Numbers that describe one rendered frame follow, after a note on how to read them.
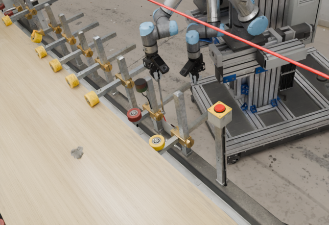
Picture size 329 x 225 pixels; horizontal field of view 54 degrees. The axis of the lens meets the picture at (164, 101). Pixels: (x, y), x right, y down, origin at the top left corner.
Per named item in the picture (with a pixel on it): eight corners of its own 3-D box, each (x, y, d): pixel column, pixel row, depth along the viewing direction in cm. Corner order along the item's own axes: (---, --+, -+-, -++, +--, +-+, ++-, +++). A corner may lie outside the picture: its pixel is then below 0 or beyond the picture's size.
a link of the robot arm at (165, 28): (172, 13, 169) (152, 18, 168) (178, 23, 161) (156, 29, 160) (174, 27, 174) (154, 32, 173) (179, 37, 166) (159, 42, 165)
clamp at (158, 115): (150, 107, 193) (148, 100, 190) (164, 117, 185) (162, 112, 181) (142, 112, 191) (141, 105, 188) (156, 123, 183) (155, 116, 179)
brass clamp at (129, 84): (123, 76, 202) (122, 69, 199) (136, 85, 194) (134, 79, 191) (115, 81, 200) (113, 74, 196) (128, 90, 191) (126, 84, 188)
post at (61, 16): (82, 66, 260) (61, 12, 228) (84, 67, 258) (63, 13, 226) (79, 68, 259) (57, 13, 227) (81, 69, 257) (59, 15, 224)
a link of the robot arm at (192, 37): (199, 28, 182) (199, 36, 176) (199, 44, 190) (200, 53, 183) (185, 29, 183) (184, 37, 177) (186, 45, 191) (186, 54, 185)
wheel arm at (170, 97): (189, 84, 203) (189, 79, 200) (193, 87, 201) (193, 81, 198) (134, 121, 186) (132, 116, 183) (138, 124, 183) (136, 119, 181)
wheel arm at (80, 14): (82, 14, 271) (81, 11, 269) (84, 15, 269) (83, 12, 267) (43, 33, 257) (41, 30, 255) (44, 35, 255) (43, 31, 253)
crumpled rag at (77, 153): (70, 148, 167) (68, 145, 165) (82, 144, 167) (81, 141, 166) (71, 162, 160) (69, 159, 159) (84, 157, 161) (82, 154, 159)
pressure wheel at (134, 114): (138, 119, 190) (134, 105, 183) (147, 125, 185) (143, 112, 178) (128, 126, 187) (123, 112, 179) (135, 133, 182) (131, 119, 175)
